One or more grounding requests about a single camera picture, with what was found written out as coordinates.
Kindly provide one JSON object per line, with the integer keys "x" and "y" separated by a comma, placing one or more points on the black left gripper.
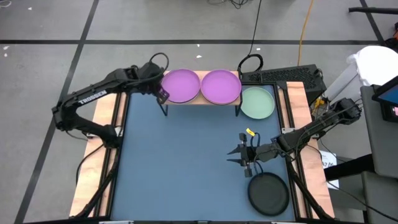
{"x": 152, "y": 77}

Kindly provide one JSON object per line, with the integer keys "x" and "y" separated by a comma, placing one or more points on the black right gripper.
{"x": 252, "y": 153}

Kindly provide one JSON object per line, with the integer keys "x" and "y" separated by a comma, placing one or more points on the purple plate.
{"x": 182, "y": 86}
{"x": 221, "y": 87}

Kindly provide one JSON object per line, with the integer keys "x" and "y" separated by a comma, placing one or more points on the mint green plate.
{"x": 258, "y": 103}

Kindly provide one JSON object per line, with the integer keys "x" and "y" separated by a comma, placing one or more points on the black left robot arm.
{"x": 90, "y": 96}

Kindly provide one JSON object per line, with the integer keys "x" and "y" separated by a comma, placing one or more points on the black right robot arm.
{"x": 306, "y": 132}

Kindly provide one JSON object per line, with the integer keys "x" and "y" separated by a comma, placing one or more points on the wooden shelf with black legs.
{"x": 199, "y": 101}

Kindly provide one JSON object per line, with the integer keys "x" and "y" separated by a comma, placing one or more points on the dark grey plate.
{"x": 268, "y": 194}

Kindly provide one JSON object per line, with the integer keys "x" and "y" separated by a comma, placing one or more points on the blue table mat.
{"x": 186, "y": 149}

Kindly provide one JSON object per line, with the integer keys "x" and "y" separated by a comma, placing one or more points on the white paper sheet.
{"x": 329, "y": 161}

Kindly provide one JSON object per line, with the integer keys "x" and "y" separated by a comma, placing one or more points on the grey cabinet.
{"x": 382, "y": 149}

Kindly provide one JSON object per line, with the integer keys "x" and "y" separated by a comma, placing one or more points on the black tablet screen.
{"x": 388, "y": 96}

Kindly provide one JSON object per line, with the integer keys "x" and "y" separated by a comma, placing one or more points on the white cloth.
{"x": 376, "y": 62}

